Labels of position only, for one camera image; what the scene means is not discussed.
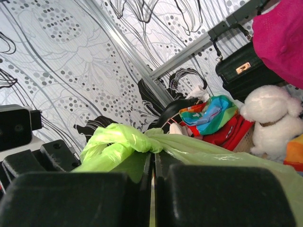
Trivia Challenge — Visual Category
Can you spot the black round hat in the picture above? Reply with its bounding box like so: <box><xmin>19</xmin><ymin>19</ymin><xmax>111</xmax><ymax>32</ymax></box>
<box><xmin>148</xmin><ymin>98</ymin><xmax>199</xmax><ymax>129</ymax></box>

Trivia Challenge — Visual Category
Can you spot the black leather handbag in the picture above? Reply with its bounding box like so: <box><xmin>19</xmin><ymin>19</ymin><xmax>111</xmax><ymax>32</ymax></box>
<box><xmin>210</xmin><ymin>24</ymin><xmax>284</xmax><ymax>102</ymax></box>

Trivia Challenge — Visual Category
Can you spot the green plastic trash bag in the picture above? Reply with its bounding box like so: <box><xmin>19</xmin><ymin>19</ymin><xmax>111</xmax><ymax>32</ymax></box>
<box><xmin>74</xmin><ymin>123</ymin><xmax>303</xmax><ymax>227</ymax></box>

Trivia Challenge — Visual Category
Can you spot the rainbow striped cloth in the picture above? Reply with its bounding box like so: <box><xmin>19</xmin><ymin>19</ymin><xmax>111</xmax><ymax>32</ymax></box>
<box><xmin>284</xmin><ymin>135</ymin><xmax>303</xmax><ymax>171</ymax></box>

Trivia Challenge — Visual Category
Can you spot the magenta cloth bag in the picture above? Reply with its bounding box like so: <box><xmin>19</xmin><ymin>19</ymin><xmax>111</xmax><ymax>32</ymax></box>
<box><xmin>252</xmin><ymin>0</ymin><xmax>303</xmax><ymax>89</ymax></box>

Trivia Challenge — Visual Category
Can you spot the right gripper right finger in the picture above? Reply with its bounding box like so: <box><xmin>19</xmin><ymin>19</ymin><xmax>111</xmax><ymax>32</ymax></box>
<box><xmin>155</xmin><ymin>152</ymin><xmax>296</xmax><ymax>227</ymax></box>

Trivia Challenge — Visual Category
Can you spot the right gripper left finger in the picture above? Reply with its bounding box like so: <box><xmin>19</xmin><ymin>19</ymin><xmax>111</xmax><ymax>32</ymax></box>
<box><xmin>0</xmin><ymin>152</ymin><xmax>152</xmax><ymax>227</ymax></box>

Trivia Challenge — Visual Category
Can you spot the white canvas tote bag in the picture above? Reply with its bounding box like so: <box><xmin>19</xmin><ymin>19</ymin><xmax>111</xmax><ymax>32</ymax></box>
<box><xmin>169</xmin><ymin>123</ymin><xmax>188</xmax><ymax>136</ymax></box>

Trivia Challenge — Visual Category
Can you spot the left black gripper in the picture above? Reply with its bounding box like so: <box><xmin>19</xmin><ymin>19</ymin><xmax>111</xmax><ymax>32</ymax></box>
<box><xmin>0</xmin><ymin>140</ymin><xmax>80</xmax><ymax>196</ymax></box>

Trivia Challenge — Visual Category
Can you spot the red cloth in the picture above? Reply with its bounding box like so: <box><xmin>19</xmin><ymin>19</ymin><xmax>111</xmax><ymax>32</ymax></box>
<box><xmin>187</xmin><ymin>115</ymin><xmax>255</xmax><ymax>152</ymax></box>

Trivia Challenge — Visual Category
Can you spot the white plush sheep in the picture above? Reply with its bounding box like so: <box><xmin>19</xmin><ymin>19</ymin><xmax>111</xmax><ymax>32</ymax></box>
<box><xmin>240</xmin><ymin>85</ymin><xmax>303</xmax><ymax>157</ymax></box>

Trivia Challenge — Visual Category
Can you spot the colourful printed bag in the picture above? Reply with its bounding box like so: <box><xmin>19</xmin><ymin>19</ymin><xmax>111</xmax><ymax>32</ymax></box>
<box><xmin>179</xmin><ymin>95</ymin><xmax>238</xmax><ymax>136</ymax></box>

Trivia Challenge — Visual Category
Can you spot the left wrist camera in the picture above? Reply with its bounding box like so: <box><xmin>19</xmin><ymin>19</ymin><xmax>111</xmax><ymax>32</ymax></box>
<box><xmin>0</xmin><ymin>104</ymin><xmax>42</xmax><ymax>152</ymax></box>

